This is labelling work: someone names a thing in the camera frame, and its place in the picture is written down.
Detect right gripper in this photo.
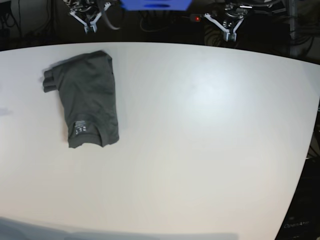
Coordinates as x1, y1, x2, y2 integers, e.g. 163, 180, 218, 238
68, 0, 112, 28

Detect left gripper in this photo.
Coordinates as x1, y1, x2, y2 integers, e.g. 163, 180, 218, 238
203, 3, 253, 35

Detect dark grey T-shirt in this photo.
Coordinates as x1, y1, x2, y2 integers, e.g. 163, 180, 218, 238
42, 50, 119, 149

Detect black power strip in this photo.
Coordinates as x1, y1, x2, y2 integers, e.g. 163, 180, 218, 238
189, 14, 204, 23

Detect blue plastic bin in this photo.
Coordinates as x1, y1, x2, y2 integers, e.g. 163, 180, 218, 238
121, 0, 192, 11

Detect black OpenArm base box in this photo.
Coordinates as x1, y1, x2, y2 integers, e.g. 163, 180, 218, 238
275, 157, 320, 240

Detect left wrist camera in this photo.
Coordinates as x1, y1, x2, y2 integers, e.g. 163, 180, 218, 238
223, 32, 237, 42

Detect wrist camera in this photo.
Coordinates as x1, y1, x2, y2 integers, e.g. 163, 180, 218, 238
84, 24, 97, 34
223, 32, 237, 42

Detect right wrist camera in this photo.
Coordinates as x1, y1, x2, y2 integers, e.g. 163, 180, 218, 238
84, 24, 97, 34

